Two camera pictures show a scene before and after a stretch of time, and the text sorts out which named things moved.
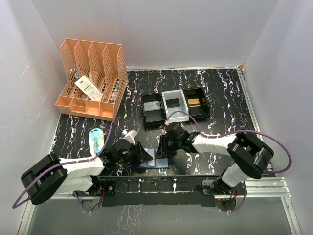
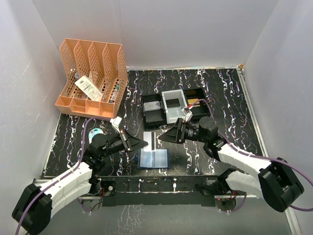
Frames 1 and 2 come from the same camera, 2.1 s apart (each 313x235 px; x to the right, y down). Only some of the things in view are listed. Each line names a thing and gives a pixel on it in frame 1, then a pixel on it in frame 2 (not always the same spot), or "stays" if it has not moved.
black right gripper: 163,151 -> 174,134
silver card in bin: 152,106 stays
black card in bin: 172,103 stays
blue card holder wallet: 156,162 stays
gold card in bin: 193,103 stays
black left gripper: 141,154 -> 132,143
